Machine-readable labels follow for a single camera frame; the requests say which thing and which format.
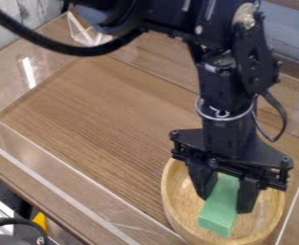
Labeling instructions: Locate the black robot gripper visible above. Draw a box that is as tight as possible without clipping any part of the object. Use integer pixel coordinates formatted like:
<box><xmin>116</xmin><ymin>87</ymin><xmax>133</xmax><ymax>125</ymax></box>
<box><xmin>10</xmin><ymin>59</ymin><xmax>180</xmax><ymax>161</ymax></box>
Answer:
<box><xmin>168</xmin><ymin>115</ymin><xmax>294</xmax><ymax>214</ymax></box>

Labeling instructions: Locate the green rectangular block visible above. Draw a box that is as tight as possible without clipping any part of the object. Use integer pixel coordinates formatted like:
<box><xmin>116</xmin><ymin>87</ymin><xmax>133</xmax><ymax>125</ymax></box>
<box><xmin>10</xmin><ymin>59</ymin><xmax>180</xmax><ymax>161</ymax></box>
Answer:
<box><xmin>197</xmin><ymin>174</ymin><xmax>239</xmax><ymax>237</ymax></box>

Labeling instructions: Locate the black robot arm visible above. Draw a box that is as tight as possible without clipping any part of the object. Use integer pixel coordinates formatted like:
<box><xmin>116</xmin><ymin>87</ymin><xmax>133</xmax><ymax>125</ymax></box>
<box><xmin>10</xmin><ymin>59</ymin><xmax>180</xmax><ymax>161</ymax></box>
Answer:
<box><xmin>0</xmin><ymin>0</ymin><xmax>292</xmax><ymax>213</ymax></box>

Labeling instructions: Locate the brown wooden bowl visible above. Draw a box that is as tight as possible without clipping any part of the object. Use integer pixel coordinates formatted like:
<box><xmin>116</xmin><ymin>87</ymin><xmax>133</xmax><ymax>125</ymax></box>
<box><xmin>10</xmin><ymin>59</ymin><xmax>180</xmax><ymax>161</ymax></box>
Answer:
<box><xmin>161</xmin><ymin>159</ymin><xmax>284</xmax><ymax>245</ymax></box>

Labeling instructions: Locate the yellow black device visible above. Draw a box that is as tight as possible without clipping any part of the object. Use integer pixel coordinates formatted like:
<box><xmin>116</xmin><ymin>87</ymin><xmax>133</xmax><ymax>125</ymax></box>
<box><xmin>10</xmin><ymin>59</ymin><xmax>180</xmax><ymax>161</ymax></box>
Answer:
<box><xmin>13</xmin><ymin>213</ymin><xmax>60</xmax><ymax>245</ymax></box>

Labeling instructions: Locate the black cable lower left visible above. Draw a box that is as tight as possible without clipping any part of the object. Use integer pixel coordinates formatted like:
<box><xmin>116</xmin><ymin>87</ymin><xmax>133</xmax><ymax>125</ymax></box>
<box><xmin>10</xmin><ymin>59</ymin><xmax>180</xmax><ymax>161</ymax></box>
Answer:
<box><xmin>0</xmin><ymin>217</ymin><xmax>49</xmax><ymax>245</ymax></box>

